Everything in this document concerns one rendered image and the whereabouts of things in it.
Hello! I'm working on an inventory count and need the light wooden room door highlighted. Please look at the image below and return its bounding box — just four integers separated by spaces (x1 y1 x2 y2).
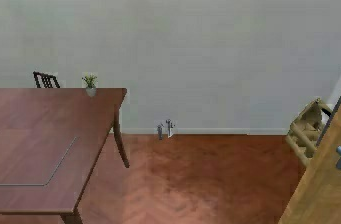
277 64 341 224

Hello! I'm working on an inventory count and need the dark slatted wooden chair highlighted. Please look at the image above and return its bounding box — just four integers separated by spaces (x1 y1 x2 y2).
32 71 61 89

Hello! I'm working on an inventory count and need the small green potted houseplant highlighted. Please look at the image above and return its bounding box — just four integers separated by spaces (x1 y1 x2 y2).
81 73 99 98

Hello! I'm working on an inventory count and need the small grey spray bottle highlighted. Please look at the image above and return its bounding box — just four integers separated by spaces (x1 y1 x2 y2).
165 118 176 138

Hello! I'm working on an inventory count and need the reddish brown wooden table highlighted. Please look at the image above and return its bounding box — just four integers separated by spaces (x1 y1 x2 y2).
0 87 131 224

